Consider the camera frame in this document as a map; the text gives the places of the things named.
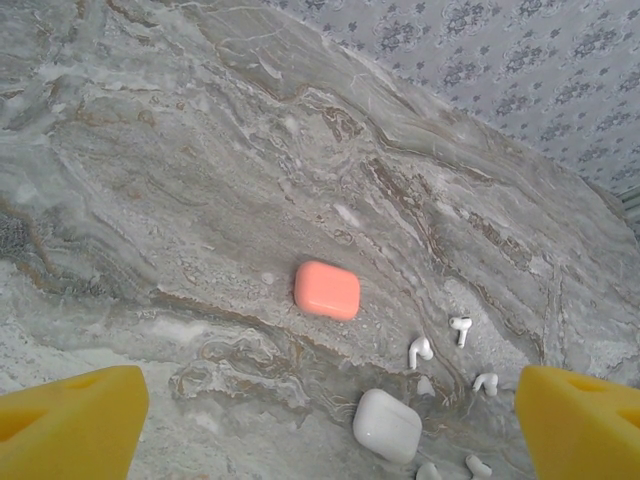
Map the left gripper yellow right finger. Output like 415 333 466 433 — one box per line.
514 365 640 480

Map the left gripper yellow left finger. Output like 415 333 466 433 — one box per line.
0 365 151 480

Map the white earbud charging case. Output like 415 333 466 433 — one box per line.
352 388 424 465

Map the orange earbud charging case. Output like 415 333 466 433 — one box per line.
293 260 362 322

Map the aluminium side rail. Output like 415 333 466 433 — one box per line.
613 185 640 224

